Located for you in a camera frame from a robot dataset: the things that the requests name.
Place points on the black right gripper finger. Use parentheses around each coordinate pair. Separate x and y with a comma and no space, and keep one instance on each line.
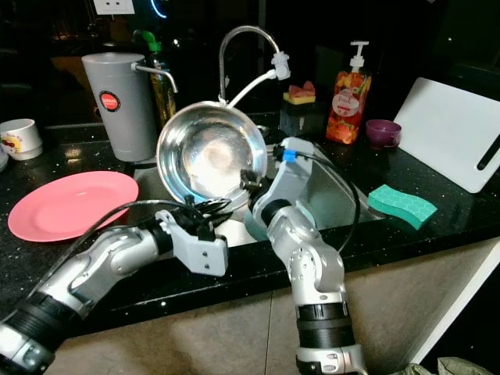
(248,179)

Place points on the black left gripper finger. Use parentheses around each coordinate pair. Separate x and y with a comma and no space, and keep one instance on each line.
(222,211)
(205,205)

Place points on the stainless steel bowl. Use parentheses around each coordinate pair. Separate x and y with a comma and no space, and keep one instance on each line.
(211,148)

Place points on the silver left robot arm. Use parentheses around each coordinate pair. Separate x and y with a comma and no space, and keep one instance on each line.
(101,262)

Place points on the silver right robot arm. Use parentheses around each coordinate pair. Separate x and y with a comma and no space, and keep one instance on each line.
(308,266)

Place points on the stainless steel sink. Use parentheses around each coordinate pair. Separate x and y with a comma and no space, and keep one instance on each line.
(340,195)

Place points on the black sponge holder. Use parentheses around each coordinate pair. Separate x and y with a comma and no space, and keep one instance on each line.
(301,122)

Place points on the yellow and red sponge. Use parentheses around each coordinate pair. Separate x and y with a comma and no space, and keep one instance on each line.
(300,94)

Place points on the chrome gooseneck faucet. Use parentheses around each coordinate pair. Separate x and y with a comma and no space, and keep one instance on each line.
(222,70)

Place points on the green capped oil bottle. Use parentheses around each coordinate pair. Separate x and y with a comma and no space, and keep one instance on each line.
(164,94)

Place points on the orange soap pump bottle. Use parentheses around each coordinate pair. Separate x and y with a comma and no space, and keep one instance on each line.
(349,103)

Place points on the grey water filter canister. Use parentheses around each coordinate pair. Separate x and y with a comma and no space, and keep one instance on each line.
(117,117)

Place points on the pink plate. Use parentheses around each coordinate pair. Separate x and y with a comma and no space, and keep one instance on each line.
(74,205)

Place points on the purple cup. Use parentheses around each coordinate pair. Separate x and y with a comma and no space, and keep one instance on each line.
(383,134)

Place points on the teal wavy sponge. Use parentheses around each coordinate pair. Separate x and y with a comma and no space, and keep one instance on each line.
(402,207)

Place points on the white cutting board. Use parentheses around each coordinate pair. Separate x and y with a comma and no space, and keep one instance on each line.
(444,134)

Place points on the white printed cup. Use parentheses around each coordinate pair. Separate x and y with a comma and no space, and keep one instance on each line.
(21,141)

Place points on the olive green fabric bundle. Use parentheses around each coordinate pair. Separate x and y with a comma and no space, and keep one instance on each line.
(444,368)

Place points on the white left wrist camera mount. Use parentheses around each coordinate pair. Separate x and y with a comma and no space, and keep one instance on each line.
(215,254)

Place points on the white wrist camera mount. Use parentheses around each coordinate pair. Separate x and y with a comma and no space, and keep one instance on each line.
(215,254)
(289,176)

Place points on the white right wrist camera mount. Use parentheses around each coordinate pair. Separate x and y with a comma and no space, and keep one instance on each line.
(289,176)

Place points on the white wall socket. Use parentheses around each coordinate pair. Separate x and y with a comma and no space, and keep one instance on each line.
(114,6)

